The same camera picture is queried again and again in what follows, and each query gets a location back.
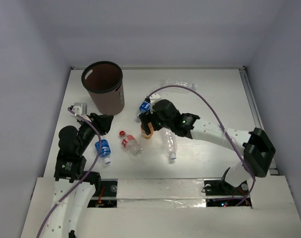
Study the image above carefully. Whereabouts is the orange sauce bottle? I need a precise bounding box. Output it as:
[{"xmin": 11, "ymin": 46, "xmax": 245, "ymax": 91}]
[{"xmin": 141, "ymin": 124, "xmax": 154, "ymax": 139}]

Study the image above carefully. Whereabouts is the blue label bottle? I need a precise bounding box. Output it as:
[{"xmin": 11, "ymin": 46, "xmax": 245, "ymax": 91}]
[
  {"xmin": 137, "ymin": 99, "xmax": 151, "ymax": 121},
  {"xmin": 95, "ymin": 138, "xmax": 111, "ymax": 165}
]

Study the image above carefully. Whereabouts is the red label clear bottle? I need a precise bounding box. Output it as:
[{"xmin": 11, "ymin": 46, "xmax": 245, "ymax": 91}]
[{"xmin": 119, "ymin": 130, "xmax": 143, "ymax": 156}]

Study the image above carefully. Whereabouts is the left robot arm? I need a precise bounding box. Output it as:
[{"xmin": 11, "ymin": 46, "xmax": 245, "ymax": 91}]
[{"xmin": 37, "ymin": 113, "xmax": 114, "ymax": 238}]

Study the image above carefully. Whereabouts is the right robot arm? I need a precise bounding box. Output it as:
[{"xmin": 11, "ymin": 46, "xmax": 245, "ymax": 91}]
[{"xmin": 138, "ymin": 99, "xmax": 276, "ymax": 194}]

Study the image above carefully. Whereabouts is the brown plastic waste bin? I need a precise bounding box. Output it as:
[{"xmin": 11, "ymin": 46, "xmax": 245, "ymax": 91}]
[{"xmin": 81, "ymin": 61, "xmax": 125, "ymax": 115}]

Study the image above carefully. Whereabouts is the clear bottle blue cap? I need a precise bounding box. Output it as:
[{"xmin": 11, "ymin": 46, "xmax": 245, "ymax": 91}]
[{"xmin": 162, "ymin": 128, "xmax": 178, "ymax": 160}]

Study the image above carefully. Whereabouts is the clear bottle at back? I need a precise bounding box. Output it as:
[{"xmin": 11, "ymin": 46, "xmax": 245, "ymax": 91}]
[{"xmin": 160, "ymin": 78, "xmax": 198, "ymax": 93}]

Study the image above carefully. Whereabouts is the taped white front board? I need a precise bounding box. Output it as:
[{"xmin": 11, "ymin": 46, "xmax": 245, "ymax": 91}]
[{"xmin": 116, "ymin": 178, "xmax": 206, "ymax": 208}]

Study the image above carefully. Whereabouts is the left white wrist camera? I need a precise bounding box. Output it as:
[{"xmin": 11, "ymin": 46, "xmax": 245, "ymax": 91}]
[{"xmin": 68, "ymin": 102, "xmax": 88, "ymax": 117}]

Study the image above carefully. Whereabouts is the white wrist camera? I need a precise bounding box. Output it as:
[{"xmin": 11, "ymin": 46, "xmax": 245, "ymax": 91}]
[
  {"xmin": 68, "ymin": 102, "xmax": 88, "ymax": 117},
  {"xmin": 145, "ymin": 93, "xmax": 162, "ymax": 104}
]

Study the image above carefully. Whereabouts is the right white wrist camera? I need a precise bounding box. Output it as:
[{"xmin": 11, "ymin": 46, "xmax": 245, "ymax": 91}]
[{"xmin": 145, "ymin": 93, "xmax": 162, "ymax": 104}]

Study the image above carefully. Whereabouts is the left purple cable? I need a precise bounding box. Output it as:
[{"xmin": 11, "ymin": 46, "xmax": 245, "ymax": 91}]
[{"xmin": 35, "ymin": 109, "xmax": 103, "ymax": 238}]

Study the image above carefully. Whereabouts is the purple cable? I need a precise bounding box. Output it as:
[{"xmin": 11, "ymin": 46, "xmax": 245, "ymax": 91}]
[
  {"xmin": 35, "ymin": 109, "xmax": 103, "ymax": 238},
  {"xmin": 147, "ymin": 84, "xmax": 256, "ymax": 206}
]

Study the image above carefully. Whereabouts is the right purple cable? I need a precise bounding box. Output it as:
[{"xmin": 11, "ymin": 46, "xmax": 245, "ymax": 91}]
[{"xmin": 147, "ymin": 84, "xmax": 256, "ymax": 206}]

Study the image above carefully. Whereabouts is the aluminium rail right edge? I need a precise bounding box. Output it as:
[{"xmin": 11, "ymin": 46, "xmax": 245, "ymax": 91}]
[{"xmin": 239, "ymin": 66, "xmax": 279, "ymax": 174}]

